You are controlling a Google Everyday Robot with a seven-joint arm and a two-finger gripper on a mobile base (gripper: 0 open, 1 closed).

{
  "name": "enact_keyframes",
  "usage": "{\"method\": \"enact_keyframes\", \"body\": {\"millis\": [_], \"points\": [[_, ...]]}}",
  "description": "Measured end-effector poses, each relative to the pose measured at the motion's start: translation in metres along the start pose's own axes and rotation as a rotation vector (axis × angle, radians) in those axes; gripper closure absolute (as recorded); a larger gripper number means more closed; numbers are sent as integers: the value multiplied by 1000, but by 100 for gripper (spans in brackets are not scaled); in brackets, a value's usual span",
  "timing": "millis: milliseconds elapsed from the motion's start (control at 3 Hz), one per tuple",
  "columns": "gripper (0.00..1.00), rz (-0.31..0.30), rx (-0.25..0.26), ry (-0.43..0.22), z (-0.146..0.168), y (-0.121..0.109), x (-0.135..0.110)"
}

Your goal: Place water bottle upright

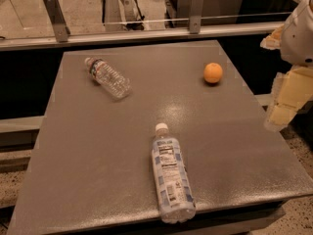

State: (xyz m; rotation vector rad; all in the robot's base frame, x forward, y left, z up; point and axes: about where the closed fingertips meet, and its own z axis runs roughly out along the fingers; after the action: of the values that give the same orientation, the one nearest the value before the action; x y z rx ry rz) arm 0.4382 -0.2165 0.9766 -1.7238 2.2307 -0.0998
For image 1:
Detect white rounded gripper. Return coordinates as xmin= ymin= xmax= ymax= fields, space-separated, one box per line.
xmin=260 ymin=0 xmax=313 ymax=132

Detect clear ribbed water bottle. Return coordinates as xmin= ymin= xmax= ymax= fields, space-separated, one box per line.
xmin=84 ymin=57 xmax=131 ymax=99

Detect blue labelled water bottle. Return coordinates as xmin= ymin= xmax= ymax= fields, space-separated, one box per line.
xmin=152 ymin=123 xmax=196 ymax=224

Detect orange fruit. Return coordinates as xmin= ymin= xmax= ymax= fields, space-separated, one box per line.
xmin=203 ymin=63 xmax=223 ymax=83

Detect right metal rail bracket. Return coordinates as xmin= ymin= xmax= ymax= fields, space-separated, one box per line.
xmin=189 ymin=0 xmax=203 ymax=34

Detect metal rail bracket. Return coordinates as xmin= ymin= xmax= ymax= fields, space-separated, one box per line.
xmin=189 ymin=0 xmax=203 ymax=34
xmin=43 ymin=0 xmax=70 ymax=43

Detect left metal rail bracket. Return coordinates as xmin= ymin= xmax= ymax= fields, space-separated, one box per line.
xmin=43 ymin=0 xmax=70 ymax=43

